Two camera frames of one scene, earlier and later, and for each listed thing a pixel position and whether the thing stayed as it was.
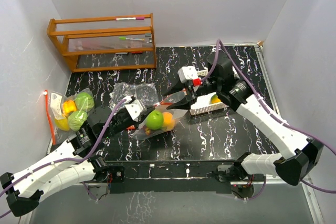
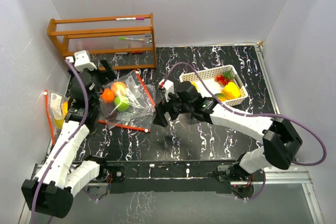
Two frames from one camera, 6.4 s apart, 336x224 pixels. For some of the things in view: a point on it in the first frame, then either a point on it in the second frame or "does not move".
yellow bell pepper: x=69 y=106 does not move
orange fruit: x=168 y=123 to x=118 y=88
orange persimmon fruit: x=147 y=130 to x=107 y=96
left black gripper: x=142 y=117 to x=104 y=79
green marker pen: x=123 y=38 does not move
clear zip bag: x=144 y=132 to x=126 y=102
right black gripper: x=184 y=103 to x=162 y=107
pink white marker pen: x=132 y=18 does not move
